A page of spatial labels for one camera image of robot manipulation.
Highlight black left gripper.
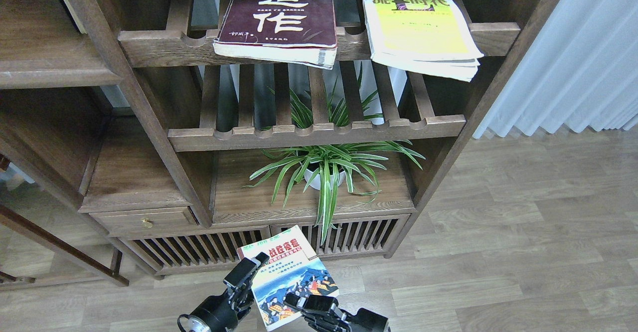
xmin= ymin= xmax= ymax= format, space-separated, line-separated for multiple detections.
xmin=177 ymin=252 xmax=269 ymax=332

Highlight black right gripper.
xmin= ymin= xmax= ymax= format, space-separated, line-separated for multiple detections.
xmin=284 ymin=293 xmax=391 ymax=332

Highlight colourful 300 paperback book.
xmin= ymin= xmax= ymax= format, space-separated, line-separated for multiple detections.
xmin=238 ymin=225 xmax=339 ymax=332

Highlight left slatted cabinet door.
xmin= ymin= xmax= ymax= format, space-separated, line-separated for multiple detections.
xmin=121 ymin=226 xmax=271 ymax=275

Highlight slatted cabinet door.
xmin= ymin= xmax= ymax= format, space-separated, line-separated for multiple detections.
xmin=121 ymin=226 xmax=271 ymax=275
xmin=270 ymin=214 xmax=410 ymax=260

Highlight right slatted cabinet door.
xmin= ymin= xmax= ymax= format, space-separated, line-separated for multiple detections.
xmin=270 ymin=214 xmax=410 ymax=260

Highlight wooden drawer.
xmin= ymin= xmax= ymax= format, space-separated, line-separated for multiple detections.
xmin=89 ymin=206 xmax=197 ymax=233

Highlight brass drawer knob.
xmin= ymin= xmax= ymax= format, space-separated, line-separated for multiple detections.
xmin=141 ymin=218 xmax=154 ymax=228

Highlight white plant pot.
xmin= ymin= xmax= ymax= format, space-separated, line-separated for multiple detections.
xmin=303 ymin=167 xmax=345 ymax=192

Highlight green spider plant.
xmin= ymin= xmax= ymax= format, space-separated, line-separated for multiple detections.
xmin=243 ymin=63 xmax=426 ymax=246

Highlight dark wooden bookshelf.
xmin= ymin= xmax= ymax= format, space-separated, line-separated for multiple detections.
xmin=1 ymin=0 xmax=560 ymax=278

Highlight maroon book white characters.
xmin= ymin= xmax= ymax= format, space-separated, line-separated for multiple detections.
xmin=213 ymin=0 xmax=337 ymax=69

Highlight yellow green cover book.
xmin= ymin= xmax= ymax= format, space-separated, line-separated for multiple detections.
xmin=362 ymin=0 xmax=482 ymax=82

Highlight white pleated curtain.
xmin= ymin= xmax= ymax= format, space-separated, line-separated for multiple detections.
xmin=473 ymin=0 xmax=638 ymax=139

